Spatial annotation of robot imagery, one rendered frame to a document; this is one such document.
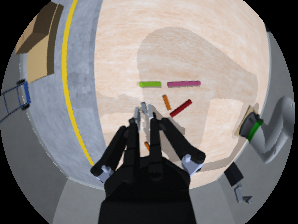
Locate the dark red rod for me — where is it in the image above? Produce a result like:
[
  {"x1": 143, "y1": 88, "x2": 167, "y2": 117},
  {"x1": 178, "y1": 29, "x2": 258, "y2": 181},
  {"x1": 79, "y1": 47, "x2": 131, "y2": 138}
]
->
[{"x1": 170, "y1": 99, "x2": 192, "y2": 118}]

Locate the lime green rod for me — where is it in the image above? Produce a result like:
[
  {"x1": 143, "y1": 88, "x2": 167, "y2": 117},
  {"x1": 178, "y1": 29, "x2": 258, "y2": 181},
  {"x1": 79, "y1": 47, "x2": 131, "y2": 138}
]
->
[{"x1": 139, "y1": 81, "x2": 161, "y2": 87}]

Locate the pink rod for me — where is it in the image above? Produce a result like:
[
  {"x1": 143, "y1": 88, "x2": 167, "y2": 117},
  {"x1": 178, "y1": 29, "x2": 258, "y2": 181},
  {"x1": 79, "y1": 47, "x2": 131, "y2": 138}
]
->
[{"x1": 167, "y1": 81, "x2": 201, "y2": 87}]

